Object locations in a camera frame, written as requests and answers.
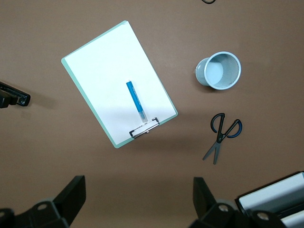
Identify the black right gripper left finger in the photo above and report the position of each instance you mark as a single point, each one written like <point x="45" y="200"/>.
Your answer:
<point x="59" y="206"/>

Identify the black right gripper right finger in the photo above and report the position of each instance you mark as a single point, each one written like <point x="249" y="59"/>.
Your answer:
<point x="209" y="209"/>

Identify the blue marker pen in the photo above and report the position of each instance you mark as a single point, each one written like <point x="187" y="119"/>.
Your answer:
<point x="134" y="95"/>

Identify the mint green clipboard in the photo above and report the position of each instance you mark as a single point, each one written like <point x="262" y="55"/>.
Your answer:
<point x="116" y="145"/>

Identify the black stapler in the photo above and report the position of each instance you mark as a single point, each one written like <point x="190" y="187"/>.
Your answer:
<point x="14" y="95"/>

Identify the light blue mesh cup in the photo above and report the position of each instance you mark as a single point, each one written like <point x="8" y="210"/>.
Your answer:
<point x="202" y="73"/>

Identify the white paper sheet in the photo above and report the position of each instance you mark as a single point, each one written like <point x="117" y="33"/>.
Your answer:
<point x="107" y="71"/>

